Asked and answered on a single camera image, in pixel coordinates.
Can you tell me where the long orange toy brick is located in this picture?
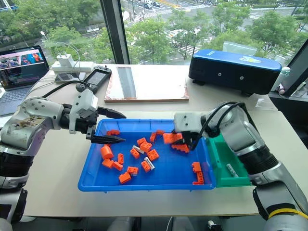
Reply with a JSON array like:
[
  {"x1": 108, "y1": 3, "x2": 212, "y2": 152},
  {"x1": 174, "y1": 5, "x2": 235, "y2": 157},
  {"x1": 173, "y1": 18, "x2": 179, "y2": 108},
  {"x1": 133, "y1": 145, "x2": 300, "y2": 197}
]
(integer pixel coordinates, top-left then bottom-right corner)
[{"x1": 171, "y1": 143, "x2": 191, "y2": 154}]

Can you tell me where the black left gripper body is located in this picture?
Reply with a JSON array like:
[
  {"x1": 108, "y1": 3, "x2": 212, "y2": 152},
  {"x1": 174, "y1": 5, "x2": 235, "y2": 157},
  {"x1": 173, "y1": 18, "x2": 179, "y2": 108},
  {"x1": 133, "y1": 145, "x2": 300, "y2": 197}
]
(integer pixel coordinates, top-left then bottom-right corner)
[{"x1": 74, "y1": 107, "x2": 100, "y2": 141}]

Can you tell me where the blue black case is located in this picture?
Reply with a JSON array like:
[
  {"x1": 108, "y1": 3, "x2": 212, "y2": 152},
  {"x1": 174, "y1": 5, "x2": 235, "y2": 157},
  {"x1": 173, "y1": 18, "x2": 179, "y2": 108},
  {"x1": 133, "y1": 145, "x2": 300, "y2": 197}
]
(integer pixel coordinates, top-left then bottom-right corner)
[{"x1": 188, "y1": 49, "x2": 282, "y2": 96}]

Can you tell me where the white charger plug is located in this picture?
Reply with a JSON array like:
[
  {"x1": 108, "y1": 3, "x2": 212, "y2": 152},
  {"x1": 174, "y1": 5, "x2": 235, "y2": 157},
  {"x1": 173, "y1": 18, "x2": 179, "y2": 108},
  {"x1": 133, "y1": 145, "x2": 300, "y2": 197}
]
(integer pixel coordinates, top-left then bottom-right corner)
[{"x1": 56, "y1": 53, "x2": 73, "y2": 68}]

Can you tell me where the white wooden board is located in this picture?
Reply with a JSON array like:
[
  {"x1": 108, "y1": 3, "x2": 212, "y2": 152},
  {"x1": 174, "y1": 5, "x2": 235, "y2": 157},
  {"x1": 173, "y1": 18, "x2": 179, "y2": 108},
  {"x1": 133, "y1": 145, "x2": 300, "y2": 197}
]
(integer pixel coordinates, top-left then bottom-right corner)
[{"x1": 103, "y1": 64, "x2": 190, "y2": 104}]

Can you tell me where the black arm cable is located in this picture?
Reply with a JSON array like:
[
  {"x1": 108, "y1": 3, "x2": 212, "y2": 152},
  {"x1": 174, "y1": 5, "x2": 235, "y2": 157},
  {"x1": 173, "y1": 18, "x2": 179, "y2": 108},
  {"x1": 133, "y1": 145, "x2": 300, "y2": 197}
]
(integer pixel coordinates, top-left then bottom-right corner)
[
  {"x1": 192, "y1": 102, "x2": 246, "y2": 150},
  {"x1": 42, "y1": 80, "x2": 90, "y2": 99}
]

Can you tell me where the white charger cable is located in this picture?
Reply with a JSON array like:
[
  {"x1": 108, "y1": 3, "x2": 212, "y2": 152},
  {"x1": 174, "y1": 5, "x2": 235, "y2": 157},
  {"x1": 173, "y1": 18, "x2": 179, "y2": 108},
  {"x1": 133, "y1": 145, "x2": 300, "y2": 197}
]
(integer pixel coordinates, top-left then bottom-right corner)
[{"x1": 56, "y1": 41, "x2": 82, "y2": 70}]

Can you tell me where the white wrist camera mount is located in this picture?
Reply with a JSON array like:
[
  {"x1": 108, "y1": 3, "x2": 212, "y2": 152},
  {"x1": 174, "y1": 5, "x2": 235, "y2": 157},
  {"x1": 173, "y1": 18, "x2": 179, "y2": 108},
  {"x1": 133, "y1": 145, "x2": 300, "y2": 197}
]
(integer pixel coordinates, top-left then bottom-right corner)
[
  {"x1": 69, "y1": 89, "x2": 99, "y2": 134},
  {"x1": 173, "y1": 112, "x2": 205, "y2": 140}
]

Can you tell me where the orange toy cylinder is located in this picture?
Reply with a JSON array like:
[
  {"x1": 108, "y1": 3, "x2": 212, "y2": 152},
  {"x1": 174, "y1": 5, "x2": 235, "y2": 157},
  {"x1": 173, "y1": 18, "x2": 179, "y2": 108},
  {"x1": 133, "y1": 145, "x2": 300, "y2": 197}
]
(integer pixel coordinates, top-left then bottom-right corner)
[{"x1": 100, "y1": 145, "x2": 114, "y2": 160}]

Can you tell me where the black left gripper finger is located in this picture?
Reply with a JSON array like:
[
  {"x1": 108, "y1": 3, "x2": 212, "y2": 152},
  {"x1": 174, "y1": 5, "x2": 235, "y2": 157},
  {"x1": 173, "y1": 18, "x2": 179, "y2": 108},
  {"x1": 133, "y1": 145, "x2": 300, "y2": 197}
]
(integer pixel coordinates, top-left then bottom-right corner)
[
  {"x1": 97, "y1": 106, "x2": 127, "y2": 120},
  {"x1": 86, "y1": 134, "x2": 127, "y2": 145}
]

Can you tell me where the black handheld controller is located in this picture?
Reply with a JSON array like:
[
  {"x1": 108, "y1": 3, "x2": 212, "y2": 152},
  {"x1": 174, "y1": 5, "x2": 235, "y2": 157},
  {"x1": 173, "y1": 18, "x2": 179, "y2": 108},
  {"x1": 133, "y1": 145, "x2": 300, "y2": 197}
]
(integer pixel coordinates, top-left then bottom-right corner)
[{"x1": 82, "y1": 65, "x2": 112, "y2": 95}]

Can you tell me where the blue plastic bin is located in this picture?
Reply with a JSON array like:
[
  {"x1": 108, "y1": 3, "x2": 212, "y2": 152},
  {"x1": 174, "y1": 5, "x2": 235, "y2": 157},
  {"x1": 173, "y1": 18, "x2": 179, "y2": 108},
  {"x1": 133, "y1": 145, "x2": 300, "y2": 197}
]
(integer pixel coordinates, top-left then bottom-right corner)
[{"x1": 77, "y1": 118, "x2": 217, "y2": 193}]

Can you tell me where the white bottle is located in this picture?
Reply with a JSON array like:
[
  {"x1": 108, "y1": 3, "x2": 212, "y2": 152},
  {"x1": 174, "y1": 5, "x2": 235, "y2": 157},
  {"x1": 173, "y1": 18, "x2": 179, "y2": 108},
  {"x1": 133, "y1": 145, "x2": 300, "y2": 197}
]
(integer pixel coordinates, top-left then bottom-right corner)
[{"x1": 271, "y1": 66, "x2": 292, "y2": 92}]

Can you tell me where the open laptop computer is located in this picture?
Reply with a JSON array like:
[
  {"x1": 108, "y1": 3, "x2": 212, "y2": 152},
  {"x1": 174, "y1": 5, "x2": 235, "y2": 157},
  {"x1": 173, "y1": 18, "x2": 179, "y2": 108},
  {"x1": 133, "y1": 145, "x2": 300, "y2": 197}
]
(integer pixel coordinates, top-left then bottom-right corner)
[{"x1": 0, "y1": 45, "x2": 50, "y2": 117}]

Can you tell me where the yellow band cable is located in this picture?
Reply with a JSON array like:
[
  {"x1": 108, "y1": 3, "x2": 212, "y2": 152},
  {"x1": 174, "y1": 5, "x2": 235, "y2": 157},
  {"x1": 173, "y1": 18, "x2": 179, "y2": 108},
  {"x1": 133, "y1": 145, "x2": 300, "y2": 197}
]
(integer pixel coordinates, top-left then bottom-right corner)
[{"x1": 268, "y1": 207, "x2": 308, "y2": 220}]

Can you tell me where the smartphone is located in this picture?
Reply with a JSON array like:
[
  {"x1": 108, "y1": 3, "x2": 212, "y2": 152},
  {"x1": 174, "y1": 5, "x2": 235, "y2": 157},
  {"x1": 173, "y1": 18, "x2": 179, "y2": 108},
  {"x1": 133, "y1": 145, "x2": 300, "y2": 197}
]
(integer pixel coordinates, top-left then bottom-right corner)
[{"x1": 54, "y1": 72, "x2": 80, "y2": 84}]

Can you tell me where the clear plastic bag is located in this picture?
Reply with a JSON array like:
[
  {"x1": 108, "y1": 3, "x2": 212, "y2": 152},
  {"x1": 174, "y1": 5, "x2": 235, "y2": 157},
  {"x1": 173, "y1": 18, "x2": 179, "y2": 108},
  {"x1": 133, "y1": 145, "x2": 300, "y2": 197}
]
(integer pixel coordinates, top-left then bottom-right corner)
[{"x1": 222, "y1": 41, "x2": 258, "y2": 57}]

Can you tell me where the large orange toy brick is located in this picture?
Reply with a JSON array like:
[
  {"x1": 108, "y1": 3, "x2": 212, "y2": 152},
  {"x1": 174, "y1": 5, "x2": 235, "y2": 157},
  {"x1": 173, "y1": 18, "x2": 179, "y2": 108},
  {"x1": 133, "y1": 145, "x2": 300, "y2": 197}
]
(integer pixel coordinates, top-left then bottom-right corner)
[{"x1": 162, "y1": 132, "x2": 184, "y2": 145}]

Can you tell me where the green plastic bin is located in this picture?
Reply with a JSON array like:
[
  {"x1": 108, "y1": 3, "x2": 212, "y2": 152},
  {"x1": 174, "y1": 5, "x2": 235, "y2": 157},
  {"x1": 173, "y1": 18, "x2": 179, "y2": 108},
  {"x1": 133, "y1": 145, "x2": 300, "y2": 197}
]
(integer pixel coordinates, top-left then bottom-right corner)
[{"x1": 206, "y1": 133, "x2": 252, "y2": 189}]

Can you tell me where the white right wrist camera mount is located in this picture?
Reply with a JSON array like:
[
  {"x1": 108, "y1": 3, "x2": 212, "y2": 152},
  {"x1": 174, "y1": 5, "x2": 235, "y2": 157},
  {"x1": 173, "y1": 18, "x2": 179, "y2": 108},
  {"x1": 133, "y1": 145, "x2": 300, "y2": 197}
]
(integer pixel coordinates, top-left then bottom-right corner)
[{"x1": 173, "y1": 112, "x2": 205, "y2": 140}]

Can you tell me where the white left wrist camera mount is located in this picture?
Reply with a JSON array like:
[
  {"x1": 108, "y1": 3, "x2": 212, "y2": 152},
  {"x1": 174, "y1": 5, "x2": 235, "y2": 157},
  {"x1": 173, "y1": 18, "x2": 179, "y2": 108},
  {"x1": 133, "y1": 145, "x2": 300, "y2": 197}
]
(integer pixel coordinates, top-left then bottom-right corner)
[{"x1": 69, "y1": 89, "x2": 99, "y2": 134}]

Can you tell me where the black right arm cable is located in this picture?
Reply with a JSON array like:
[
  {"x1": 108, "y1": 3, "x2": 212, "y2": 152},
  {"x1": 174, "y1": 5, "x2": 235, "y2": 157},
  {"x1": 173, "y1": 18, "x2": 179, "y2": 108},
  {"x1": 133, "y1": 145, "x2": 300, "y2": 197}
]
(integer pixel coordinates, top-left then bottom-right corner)
[{"x1": 192, "y1": 102, "x2": 246, "y2": 150}]

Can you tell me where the dark window post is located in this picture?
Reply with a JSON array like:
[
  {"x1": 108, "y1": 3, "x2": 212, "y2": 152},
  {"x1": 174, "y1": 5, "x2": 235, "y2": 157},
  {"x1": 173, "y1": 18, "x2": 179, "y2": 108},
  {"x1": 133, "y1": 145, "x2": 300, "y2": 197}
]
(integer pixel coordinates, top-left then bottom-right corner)
[{"x1": 99, "y1": 0, "x2": 131, "y2": 65}]

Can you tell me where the white power strip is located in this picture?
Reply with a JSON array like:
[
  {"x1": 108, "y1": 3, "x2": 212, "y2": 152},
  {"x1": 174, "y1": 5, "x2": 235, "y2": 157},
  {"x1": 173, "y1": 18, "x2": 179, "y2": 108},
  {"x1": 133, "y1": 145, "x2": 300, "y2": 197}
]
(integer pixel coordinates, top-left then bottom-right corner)
[{"x1": 51, "y1": 61, "x2": 95, "y2": 73}]

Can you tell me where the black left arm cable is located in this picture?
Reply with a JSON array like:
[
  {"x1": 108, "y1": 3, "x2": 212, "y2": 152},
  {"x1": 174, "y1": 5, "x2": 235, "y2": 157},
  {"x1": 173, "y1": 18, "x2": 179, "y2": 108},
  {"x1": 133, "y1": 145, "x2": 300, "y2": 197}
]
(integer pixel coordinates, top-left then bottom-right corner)
[{"x1": 42, "y1": 80, "x2": 90, "y2": 99}]

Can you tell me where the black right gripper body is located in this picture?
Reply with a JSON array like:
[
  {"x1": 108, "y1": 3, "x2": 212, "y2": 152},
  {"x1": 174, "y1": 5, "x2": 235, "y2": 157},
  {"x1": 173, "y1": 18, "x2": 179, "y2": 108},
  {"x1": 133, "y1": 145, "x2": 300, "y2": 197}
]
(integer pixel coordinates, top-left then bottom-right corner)
[{"x1": 173, "y1": 129, "x2": 202, "y2": 145}]

